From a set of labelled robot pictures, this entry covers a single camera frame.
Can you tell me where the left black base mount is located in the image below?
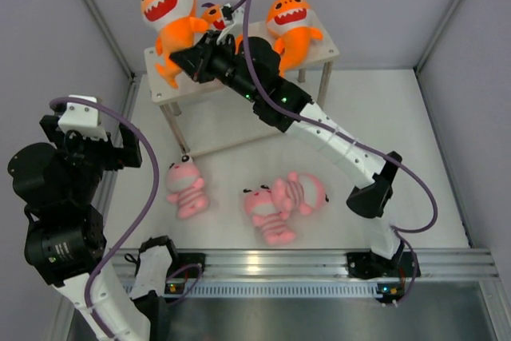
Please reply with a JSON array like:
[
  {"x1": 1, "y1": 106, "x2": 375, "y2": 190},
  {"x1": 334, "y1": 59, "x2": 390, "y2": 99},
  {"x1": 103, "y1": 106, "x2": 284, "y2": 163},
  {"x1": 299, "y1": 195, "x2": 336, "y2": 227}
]
[{"x1": 167, "y1": 252, "x2": 206, "y2": 279}]

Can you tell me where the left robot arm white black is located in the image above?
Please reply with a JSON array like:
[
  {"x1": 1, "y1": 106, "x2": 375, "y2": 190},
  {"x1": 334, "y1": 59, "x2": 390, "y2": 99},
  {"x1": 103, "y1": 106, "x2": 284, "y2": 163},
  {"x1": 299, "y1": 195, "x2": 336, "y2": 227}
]
[{"x1": 8, "y1": 115, "x2": 180, "y2": 340}]

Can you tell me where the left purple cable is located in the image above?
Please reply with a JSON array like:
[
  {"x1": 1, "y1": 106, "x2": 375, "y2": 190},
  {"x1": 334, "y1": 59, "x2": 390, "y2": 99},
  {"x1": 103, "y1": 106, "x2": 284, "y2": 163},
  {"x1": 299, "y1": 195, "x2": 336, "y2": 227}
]
[{"x1": 48, "y1": 97, "x2": 204, "y2": 341}]

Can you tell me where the pink striped plush centre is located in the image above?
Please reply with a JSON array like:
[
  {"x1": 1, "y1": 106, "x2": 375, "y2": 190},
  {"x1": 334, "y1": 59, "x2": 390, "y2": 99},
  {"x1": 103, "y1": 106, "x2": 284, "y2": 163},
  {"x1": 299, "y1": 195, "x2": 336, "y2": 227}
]
[{"x1": 243, "y1": 184, "x2": 296, "y2": 246}]

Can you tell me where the pink striped plush right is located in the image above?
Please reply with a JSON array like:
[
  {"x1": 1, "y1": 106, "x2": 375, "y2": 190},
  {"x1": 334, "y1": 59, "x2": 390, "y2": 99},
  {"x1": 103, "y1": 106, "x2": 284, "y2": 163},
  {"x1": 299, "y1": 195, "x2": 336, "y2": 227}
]
[{"x1": 271, "y1": 171, "x2": 329, "y2": 217}]

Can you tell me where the pink striped plush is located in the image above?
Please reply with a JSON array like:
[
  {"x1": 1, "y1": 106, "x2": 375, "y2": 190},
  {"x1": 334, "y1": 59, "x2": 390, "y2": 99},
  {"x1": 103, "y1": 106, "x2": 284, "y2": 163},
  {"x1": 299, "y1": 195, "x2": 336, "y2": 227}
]
[
  {"x1": 271, "y1": 171, "x2": 329, "y2": 217},
  {"x1": 243, "y1": 184, "x2": 296, "y2": 246},
  {"x1": 166, "y1": 155, "x2": 210, "y2": 220}
]

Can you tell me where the white two-tier wooden shelf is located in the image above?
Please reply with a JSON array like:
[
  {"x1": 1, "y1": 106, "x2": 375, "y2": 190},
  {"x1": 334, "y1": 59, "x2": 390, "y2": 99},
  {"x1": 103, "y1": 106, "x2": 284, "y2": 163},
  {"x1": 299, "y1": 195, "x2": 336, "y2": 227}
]
[{"x1": 144, "y1": 16, "x2": 339, "y2": 157}]

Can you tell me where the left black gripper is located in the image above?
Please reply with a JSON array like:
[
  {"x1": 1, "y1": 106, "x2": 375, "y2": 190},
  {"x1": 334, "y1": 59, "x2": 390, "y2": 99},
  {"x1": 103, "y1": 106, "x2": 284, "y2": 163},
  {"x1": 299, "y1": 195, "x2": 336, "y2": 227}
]
[{"x1": 41, "y1": 115, "x2": 140, "y2": 205}]

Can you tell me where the pink striped plush left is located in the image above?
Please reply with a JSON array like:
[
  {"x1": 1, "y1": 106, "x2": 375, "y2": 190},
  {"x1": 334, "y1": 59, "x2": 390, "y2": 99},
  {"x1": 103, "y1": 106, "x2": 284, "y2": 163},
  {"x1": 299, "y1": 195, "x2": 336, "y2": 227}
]
[{"x1": 166, "y1": 155, "x2": 210, "y2": 220}]

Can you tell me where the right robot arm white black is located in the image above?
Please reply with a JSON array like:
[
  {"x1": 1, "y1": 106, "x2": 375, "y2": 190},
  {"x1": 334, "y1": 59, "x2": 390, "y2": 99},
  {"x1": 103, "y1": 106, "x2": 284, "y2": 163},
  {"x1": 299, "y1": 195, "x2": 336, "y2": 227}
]
[{"x1": 169, "y1": 31, "x2": 404, "y2": 280}]

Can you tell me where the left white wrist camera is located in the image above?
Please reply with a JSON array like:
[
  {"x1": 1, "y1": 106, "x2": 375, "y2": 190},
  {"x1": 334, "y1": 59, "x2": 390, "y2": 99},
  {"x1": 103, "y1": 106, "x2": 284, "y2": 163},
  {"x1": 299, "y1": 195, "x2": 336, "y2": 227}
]
[{"x1": 57, "y1": 102, "x2": 108, "y2": 141}]

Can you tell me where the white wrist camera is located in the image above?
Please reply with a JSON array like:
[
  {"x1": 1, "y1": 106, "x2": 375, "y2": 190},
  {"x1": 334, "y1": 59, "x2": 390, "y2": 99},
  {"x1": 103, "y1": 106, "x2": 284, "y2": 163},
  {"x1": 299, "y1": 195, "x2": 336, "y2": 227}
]
[
  {"x1": 57, "y1": 102, "x2": 108, "y2": 141},
  {"x1": 216, "y1": 3, "x2": 244, "y2": 44}
]

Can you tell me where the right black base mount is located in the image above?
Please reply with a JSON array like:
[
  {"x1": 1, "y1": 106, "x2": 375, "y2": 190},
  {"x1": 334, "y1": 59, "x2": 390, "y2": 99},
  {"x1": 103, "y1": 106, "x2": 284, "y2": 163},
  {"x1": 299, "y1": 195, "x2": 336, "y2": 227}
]
[{"x1": 347, "y1": 252, "x2": 422, "y2": 280}]

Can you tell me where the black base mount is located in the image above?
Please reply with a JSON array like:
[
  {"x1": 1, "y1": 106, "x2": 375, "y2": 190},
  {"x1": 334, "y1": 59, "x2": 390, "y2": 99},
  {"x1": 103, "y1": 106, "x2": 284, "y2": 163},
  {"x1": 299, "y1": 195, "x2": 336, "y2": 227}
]
[
  {"x1": 347, "y1": 252, "x2": 422, "y2": 280},
  {"x1": 167, "y1": 252, "x2": 206, "y2": 279}
]

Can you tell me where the orange shark plush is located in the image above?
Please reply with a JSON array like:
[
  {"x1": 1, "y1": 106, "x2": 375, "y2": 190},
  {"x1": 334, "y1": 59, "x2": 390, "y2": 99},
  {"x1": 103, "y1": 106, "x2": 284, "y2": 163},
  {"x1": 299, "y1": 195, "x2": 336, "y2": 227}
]
[
  {"x1": 266, "y1": 0, "x2": 323, "y2": 77},
  {"x1": 141, "y1": 0, "x2": 209, "y2": 89},
  {"x1": 201, "y1": 2, "x2": 243, "y2": 54}
]

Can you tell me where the aluminium front rail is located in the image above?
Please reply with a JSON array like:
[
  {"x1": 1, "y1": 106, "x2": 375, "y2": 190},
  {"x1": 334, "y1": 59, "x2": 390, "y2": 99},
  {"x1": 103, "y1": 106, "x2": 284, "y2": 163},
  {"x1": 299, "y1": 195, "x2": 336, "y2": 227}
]
[{"x1": 107, "y1": 248, "x2": 500, "y2": 298}]

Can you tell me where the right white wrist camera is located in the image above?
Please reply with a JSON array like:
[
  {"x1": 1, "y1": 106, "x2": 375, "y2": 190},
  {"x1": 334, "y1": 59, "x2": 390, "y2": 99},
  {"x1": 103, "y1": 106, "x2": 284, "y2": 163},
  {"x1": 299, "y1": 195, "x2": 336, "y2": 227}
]
[{"x1": 216, "y1": 3, "x2": 244, "y2": 44}]

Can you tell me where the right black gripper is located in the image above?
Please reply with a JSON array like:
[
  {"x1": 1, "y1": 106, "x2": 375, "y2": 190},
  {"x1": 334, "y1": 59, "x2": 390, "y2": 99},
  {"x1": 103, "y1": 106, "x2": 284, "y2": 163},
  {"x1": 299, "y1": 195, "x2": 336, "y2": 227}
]
[{"x1": 168, "y1": 34, "x2": 258, "y2": 105}]

